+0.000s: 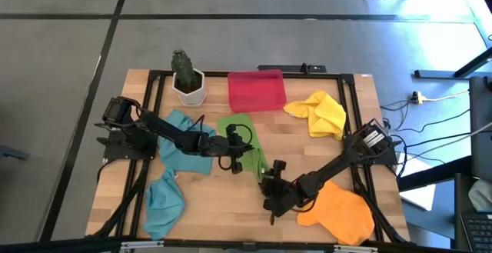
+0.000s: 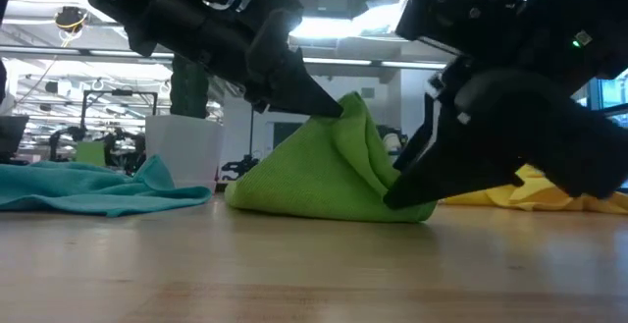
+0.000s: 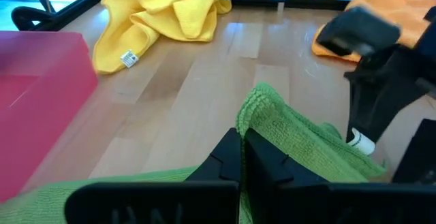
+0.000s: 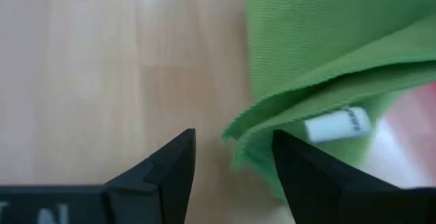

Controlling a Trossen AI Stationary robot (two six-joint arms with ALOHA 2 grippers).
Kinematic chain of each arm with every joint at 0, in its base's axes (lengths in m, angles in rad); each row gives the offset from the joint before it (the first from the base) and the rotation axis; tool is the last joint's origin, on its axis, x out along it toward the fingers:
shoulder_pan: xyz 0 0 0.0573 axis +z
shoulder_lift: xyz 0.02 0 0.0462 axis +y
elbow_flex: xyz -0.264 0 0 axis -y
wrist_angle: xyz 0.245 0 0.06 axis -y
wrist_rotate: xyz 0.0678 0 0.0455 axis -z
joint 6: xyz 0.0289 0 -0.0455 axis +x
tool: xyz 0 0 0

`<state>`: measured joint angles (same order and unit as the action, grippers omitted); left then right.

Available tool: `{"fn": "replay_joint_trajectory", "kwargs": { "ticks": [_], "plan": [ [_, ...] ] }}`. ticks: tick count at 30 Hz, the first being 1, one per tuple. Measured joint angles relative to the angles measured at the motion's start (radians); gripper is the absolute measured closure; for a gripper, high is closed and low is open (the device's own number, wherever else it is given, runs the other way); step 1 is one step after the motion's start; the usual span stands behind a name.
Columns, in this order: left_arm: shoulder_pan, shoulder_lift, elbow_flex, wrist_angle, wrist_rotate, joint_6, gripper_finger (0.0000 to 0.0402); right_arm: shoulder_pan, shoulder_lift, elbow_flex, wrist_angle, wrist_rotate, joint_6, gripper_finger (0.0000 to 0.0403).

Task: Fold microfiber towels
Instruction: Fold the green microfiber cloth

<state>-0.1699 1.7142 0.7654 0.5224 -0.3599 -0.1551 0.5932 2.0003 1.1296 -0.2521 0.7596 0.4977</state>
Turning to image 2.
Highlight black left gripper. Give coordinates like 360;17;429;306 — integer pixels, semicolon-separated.
128;0;343;118

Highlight dark monitor screen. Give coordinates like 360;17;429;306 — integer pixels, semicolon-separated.
0;115;29;163

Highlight black background robot arms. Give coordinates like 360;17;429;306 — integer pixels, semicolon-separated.
47;125;147;175

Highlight small black background robot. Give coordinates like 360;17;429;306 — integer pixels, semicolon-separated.
220;153;264;183

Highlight green cactus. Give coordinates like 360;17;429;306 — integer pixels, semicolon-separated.
170;53;210;120

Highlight green microfiber towel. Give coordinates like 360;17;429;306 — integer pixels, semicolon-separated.
224;91;438;224

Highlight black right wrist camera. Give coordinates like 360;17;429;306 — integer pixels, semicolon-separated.
395;0;492;54

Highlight large glass window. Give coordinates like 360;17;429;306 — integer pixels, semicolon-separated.
571;67;628;133

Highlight black background stand frame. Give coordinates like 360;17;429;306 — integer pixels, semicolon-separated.
80;89;159;162

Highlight long linear ceiling light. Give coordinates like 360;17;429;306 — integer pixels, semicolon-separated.
0;45;448;72

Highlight white hexagonal plant pot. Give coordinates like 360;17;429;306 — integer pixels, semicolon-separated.
144;114;226;192

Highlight yellow microfiber towel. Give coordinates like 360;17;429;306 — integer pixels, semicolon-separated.
441;164;628;215

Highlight grey ceiling duct box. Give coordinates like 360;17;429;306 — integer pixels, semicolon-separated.
317;0;370;20

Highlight teal microfiber towel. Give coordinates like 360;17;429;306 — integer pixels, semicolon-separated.
0;154;213;218

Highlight green rectangular object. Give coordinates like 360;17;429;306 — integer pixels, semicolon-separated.
76;140;106;167

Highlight black dome ceiling fixture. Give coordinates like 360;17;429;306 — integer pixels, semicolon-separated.
53;5;89;34

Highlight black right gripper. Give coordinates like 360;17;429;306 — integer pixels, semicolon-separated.
382;23;628;211

